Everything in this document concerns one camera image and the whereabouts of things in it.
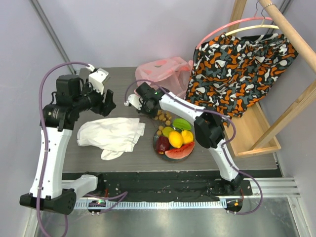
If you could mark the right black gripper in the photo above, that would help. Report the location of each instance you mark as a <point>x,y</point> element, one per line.
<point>150,108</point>

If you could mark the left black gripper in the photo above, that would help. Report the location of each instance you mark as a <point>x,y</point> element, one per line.
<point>106,106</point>

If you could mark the brown fake longan bunch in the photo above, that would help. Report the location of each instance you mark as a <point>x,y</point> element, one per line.
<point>162,120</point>

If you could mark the yellow fake starfruit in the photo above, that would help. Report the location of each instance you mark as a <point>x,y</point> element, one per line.
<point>166,131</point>

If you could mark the pink plastic bag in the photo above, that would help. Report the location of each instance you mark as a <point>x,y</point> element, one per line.
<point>171,73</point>

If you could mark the green fake starfruit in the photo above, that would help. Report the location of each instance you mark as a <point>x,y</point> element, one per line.
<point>182,124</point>

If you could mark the red fake apple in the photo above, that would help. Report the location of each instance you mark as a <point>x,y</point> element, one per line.
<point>162,145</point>

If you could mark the orange fake fruit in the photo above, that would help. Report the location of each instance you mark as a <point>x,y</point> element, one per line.
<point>175,139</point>

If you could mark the fake watermelon slice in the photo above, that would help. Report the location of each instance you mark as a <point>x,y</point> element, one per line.
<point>181,152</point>

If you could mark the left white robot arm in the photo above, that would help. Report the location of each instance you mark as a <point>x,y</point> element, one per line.
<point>73,95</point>

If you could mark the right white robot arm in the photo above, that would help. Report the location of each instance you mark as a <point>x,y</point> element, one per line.
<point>208,127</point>

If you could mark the white cloth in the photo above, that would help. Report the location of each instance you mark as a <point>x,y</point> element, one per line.
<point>114,136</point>

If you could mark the blue ceramic plate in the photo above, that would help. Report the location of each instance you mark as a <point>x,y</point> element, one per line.
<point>164,157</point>

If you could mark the pink clothes hanger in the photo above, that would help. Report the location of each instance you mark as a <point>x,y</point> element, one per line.
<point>237,22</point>

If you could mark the patterned orange black garment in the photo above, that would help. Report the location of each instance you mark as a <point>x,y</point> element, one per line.
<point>232,73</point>

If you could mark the cream clothes hanger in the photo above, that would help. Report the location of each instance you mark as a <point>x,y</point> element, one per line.
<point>249,29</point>

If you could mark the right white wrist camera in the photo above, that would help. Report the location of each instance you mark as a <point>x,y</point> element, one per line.
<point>135,101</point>

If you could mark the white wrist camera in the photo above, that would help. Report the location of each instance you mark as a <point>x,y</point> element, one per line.
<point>135,101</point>
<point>97,78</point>

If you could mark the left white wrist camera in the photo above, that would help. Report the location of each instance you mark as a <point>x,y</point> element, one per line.
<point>97,78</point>

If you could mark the aluminium rail frame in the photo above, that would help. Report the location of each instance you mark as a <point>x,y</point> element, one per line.
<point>275,201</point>

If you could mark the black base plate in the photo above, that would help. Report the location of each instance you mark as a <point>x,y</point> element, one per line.
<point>168,186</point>

